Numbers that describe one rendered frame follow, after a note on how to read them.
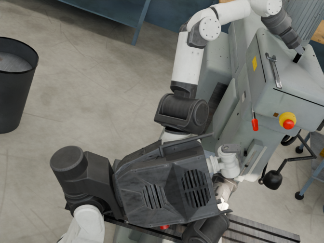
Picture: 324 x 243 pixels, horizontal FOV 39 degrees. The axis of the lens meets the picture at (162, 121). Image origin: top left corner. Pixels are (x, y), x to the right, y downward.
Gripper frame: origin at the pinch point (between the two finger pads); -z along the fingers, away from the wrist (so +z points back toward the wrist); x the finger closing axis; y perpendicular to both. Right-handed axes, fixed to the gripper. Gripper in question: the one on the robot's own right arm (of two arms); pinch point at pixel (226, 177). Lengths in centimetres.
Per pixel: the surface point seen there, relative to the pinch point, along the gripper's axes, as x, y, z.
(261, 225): -29.7, 31.4, -19.7
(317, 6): 2, -84, -15
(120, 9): 193, 97, -332
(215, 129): 15.3, -15.1, -8.4
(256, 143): -2.7, -31.3, 12.7
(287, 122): -7, -53, 26
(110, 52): 166, 120, -269
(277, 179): -16.1, -26.1, 20.4
